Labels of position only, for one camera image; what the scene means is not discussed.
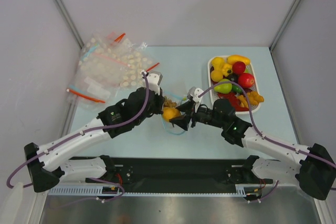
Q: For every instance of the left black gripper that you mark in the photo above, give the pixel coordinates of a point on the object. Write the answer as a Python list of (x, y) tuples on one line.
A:
[(159, 101)]

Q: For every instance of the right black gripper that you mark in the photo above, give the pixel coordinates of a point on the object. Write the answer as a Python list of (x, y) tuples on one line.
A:
[(191, 115)]

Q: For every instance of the clear blue-zipper bag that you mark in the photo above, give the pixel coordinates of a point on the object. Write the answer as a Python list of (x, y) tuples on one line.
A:
[(173, 97)]

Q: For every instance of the brown longan bunch toy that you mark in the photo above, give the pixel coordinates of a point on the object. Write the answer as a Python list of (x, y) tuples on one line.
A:
[(169, 103)]

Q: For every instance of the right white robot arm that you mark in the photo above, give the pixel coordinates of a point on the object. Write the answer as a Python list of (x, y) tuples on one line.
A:
[(310, 168)]

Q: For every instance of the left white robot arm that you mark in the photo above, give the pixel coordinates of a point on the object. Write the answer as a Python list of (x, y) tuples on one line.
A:
[(51, 163)]

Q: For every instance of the pile of spare zip bags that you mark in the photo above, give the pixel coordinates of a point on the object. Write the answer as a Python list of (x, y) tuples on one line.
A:
[(106, 65)]

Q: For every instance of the white perforated basket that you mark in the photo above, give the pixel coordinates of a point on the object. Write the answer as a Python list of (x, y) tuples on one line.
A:
[(249, 69)]

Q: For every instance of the green pear toy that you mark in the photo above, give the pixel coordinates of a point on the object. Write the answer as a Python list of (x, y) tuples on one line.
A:
[(225, 87)]

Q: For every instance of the orange toy fruit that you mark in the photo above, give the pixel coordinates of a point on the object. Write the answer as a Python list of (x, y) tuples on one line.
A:
[(216, 76)]

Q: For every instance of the red chili toy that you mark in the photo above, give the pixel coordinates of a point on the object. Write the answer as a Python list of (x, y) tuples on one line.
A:
[(233, 101)]

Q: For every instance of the dark purple plum toy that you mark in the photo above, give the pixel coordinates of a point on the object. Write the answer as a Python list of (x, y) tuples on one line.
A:
[(233, 77)]

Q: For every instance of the yellow bell pepper toy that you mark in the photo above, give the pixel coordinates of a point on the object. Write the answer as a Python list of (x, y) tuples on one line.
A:
[(226, 69)]

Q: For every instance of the yellow pear toy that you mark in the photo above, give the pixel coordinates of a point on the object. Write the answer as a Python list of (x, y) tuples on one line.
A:
[(217, 63)]

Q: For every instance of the red apple toy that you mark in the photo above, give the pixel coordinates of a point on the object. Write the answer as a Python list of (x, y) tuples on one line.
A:
[(246, 80)]

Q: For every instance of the orange ginger toy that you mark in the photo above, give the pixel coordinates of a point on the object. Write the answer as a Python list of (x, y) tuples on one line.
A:
[(253, 98)]

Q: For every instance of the red strawberry toy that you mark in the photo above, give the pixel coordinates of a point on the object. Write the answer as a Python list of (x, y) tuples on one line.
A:
[(239, 67)]

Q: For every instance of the yellow mango toy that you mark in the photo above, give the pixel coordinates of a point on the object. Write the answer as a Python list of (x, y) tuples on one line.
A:
[(232, 59)]

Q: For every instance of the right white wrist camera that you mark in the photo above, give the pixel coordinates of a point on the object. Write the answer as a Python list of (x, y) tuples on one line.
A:
[(194, 94)]

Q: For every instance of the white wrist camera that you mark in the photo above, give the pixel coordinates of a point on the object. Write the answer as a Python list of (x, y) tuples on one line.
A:
[(194, 94), (154, 79)]

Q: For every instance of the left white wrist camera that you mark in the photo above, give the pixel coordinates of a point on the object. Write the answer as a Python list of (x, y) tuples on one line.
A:
[(154, 79)]

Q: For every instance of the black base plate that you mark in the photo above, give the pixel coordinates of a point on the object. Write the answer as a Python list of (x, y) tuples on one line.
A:
[(136, 171)]

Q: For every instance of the grey slotted cable duct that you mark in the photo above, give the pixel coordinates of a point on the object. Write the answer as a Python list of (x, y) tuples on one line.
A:
[(155, 189)]

